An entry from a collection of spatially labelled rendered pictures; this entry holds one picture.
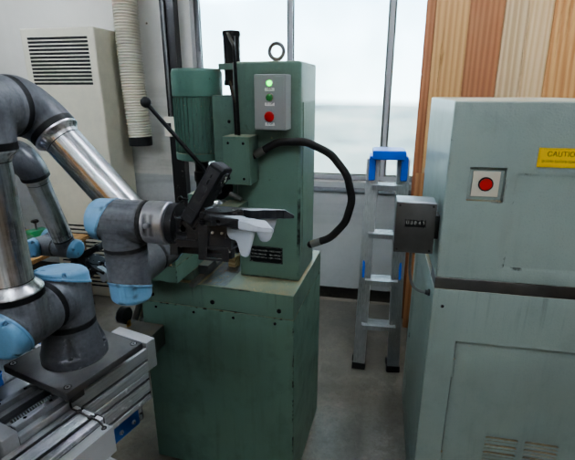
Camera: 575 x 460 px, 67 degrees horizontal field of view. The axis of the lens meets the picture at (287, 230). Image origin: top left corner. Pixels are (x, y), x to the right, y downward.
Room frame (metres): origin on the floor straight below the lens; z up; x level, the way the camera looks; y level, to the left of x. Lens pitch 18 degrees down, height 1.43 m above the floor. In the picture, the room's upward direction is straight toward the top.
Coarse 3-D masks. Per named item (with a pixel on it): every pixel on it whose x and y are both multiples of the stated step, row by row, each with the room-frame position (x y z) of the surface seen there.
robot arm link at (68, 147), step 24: (48, 96) 0.90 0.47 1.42; (48, 120) 0.87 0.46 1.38; (72, 120) 0.90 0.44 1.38; (48, 144) 0.87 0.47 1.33; (72, 144) 0.87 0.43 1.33; (72, 168) 0.86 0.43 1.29; (96, 168) 0.86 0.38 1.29; (96, 192) 0.85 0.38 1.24; (120, 192) 0.86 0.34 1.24; (168, 264) 0.82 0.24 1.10
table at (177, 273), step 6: (186, 258) 1.35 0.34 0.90; (192, 258) 1.38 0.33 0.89; (180, 264) 1.31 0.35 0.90; (186, 264) 1.35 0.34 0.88; (192, 264) 1.38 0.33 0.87; (198, 264) 1.43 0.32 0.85; (168, 270) 1.29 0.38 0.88; (174, 270) 1.28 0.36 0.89; (180, 270) 1.30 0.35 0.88; (186, 270) 1.34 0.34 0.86; (192, 270) 1.38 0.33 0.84; (156, 276) 1.30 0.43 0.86; (162, 276) 1.29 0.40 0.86; (168, 276) 1.29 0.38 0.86; (174, 276) 1.28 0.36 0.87; (180, 276) 1.30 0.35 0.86; (174, 282) 1.28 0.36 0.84
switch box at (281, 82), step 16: (256, 80) 1.35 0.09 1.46; (272, 80) 1.34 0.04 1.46; (288, 80) 1.36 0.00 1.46; (256, 96) 1.35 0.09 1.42; (288, 96) 1.36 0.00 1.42; (256, 112) 1.35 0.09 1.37; (288, 112) 1.36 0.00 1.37; (256, 128) 1.36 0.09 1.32; (272, 128) 1.34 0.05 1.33; (288, 128) 1.36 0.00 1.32
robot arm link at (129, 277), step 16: (112, 256) 0.70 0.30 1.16; (128, 256) 0.70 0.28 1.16; (144, 256) 0.73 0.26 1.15; (160, 256) 0.78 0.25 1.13; (112, 272) 0.70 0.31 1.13; (128, 272) 0.70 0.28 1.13; (144, 272) 0.72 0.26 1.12; (160, 272) 0.79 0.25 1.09; (112, 288) 0.71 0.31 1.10; (128, 288) 0.70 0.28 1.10; (144, 288) 0.72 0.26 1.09; (128, 304) 0.70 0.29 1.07
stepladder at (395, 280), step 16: (368, 160) 2.17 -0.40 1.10; (400, 160) 2.08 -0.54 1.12; (368, 176) 2.15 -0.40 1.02; (400, 176) 2.12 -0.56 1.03; (368, 192) 2.14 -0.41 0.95; (400, 192) 2.11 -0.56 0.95; (368, 208) 2.13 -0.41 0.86; (368, 224) 2.11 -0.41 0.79; (368, 240) 2.10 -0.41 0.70; (368, 256) 2.09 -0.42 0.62; (400, 256) 2.06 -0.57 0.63; (368, 272) 2.07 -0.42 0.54; (400, 272) 2.04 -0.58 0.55; (368, 288) 2.06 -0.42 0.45; (400, 288) 2.04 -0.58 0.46; (368, 304) 2.05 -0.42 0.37; (400, 304) 2.03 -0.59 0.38; (368, 320) 2.05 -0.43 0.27; (384, 320) 2.05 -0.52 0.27; (400, 320) 2.01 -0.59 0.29; (400, 336) 2.00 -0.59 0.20
